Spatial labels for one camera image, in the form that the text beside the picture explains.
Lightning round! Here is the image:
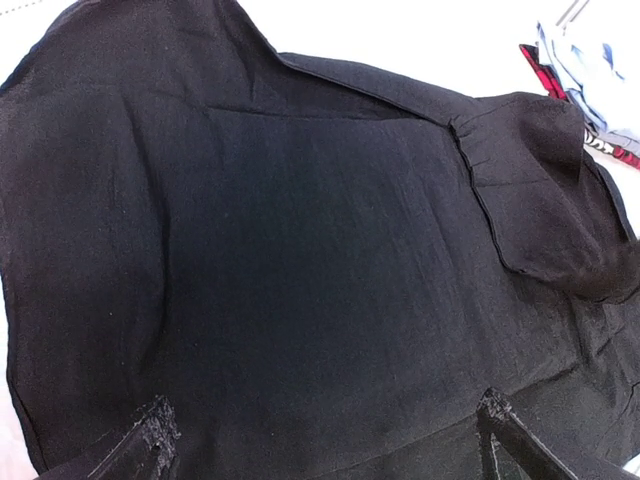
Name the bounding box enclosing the light blue shirt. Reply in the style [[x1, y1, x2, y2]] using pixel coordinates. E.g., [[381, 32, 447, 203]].
[[537, 22, 639, 150]]

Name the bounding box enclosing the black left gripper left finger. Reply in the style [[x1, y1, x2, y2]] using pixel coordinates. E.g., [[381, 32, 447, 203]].
[[44, 394, 182, 480]]

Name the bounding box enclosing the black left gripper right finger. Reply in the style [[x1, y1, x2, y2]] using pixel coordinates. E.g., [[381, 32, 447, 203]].
[[474, 387, 640, 480]]

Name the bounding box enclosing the grey printed folded shirt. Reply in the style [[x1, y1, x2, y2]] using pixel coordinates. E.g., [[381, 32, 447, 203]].
[[584, 128, 639, 159]]

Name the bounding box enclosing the black long sleeve shirt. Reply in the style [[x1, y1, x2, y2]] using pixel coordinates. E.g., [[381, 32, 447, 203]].
[[1, 1, 639, 479]]

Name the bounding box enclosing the red black plaid shirt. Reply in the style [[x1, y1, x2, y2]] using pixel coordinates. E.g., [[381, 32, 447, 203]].
[[519, 44, 639, 170]]

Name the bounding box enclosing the right aluminium corner post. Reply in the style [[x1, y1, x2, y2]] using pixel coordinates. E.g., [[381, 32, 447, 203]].
[[556, 0, 590, 28]]

